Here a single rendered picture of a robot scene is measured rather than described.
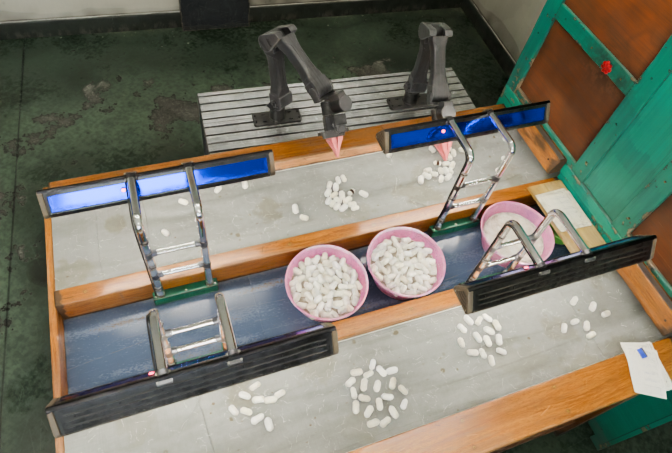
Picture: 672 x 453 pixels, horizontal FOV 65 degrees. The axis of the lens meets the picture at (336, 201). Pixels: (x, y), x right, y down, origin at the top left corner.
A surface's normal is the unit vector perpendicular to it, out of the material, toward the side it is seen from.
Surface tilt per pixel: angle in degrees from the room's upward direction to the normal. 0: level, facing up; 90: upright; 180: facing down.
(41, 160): 0
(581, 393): 0
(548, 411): 0
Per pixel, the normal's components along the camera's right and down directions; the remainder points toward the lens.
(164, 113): 0.12, -0.58
